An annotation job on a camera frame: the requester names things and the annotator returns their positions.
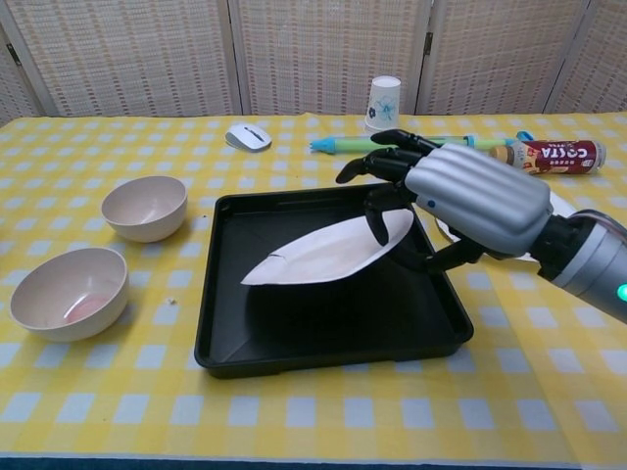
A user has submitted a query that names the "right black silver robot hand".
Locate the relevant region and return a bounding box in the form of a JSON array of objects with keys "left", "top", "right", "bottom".
[{"left": 335, "top": 128, "right": 555, "bottom": 274}]

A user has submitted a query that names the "white paper plate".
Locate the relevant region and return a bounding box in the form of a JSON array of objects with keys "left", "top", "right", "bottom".
[{"left": 434, "top": 191, "right": 579, "bottom": 264}]

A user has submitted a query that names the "white paper plate cracked rim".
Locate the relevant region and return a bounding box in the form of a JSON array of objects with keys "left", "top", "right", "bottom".
[{"left": 239, "top": 208, "right": 415, "bottom": 287}]

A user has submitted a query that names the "plain beige bowl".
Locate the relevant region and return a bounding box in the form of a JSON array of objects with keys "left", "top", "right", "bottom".
[{"left": 101, "top": 175, "right": 189, "bottom": 244}]

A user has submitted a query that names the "beige bowl with pink stain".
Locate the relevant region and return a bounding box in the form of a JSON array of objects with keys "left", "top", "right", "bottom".
[{"left": 9, "top": 247, "right": 131, "bottom": 343}]

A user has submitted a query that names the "black square plastic tray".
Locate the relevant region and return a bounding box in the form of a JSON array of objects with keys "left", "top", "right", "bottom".
[{"left": 193, "top": 182, "right": 475, "bottom": 381}]

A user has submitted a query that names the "Costa coffee bottle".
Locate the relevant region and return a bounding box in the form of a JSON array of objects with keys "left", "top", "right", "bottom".
[{"left": 489, "top": 139, "right": 607, "bottom": 178}]

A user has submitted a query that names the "white paper cup blue flower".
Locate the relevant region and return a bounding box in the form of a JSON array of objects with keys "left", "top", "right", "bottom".
[{"left": 362, "top": 75, "right": 402, "bottom": 137}]

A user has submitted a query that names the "green blue hand pump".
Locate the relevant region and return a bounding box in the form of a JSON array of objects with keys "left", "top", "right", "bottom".
[{"left": 309, "top": 129, "right": 535, "bottom": 157}]

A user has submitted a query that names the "white computer mouse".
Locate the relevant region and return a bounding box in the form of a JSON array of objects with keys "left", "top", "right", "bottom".
[{"left": 224, "top": 123, "right": 273, "bottom": 153}]

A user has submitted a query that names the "woven folding screen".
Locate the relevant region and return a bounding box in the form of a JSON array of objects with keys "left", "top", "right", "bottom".
[{"left": 0, "top": 0, "right": 627, "bottom": 127}]

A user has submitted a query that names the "yellow white checkered tablecloth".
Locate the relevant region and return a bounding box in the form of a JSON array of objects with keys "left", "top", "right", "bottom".
[{"left": 0, "top": 111, "right": 627, "bottom": 466}]

